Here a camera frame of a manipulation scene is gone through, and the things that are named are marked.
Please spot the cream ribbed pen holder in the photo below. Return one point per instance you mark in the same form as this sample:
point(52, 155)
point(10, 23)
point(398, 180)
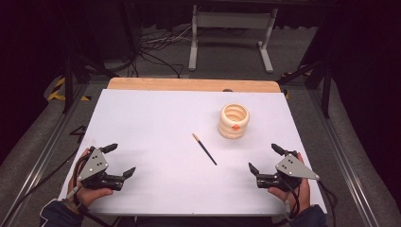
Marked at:
point(230, 130)

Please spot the yellow black hazard tape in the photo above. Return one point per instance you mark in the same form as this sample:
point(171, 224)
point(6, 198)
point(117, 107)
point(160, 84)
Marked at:
point(58, 91)
point(294, 74)

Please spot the person's left hand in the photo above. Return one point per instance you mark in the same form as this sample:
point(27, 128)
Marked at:
point(86, 195)

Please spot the aluminium floor rail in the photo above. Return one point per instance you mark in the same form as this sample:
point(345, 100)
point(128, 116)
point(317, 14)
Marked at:
point(343, 151)
point(47, 148)

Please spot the white table board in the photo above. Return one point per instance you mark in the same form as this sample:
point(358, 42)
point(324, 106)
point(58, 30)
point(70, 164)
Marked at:
point(157, 126)

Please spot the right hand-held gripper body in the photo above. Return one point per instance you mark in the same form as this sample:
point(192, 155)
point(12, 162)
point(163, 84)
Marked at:
point(293, 168)

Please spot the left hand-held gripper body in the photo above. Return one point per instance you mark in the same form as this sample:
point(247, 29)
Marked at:
point(93, 164)

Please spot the white metal desk frame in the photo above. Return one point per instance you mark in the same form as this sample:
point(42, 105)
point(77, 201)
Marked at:
point(233, 19)

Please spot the black curtain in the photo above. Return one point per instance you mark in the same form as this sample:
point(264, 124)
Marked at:
point(369, 78)
point(25, 63)

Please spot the person's right hand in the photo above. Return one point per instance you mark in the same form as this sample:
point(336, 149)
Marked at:
point(302, 195)

